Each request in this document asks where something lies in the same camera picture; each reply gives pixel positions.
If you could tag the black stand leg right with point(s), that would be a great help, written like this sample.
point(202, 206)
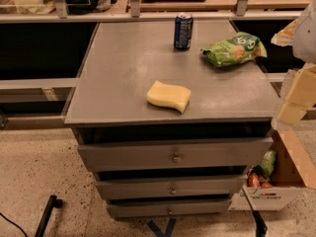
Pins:
point(261, 227)

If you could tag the green snack bag in box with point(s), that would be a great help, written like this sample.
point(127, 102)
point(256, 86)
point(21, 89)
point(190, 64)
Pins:
point(268, 162)

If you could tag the green chip bag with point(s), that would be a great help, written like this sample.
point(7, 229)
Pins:
point(242, 48)

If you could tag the grey drawer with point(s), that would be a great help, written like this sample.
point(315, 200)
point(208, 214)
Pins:
point(174, 154)
point(168, 208)
point(170, 187)

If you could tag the blue pepsi can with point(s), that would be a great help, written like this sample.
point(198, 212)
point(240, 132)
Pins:
point(183, 31)

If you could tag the black stand leg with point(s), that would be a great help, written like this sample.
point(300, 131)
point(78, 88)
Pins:
point(261, 227)
point(53, 202)

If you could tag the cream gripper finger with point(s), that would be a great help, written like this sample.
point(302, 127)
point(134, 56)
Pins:
point(285, 36)
point(297, 96)

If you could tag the top grey drawer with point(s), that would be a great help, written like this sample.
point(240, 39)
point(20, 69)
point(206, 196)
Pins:
point(174, 154)

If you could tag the grey drawer cabinet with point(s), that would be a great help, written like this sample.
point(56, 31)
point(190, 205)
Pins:
point(109, 104)

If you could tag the yellow sponge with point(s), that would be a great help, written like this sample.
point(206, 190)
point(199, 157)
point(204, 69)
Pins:
point(168, 96)

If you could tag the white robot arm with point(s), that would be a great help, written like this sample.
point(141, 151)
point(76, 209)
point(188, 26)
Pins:
point(304, 39)

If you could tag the orange snack bag in box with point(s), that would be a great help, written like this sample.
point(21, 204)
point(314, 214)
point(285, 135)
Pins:
point(257, 181)

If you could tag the black stand leg left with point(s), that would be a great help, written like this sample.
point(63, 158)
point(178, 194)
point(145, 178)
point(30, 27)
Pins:
point(53, 202)

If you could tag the bottom grey drawer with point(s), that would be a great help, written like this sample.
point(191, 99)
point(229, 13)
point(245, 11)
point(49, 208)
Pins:
point(168, 208)

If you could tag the cardboard box with snacks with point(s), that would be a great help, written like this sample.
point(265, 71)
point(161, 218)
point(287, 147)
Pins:
point(293, 173)

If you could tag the middle grey drawer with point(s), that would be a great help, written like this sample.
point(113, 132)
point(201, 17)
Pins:
point(170, 187)

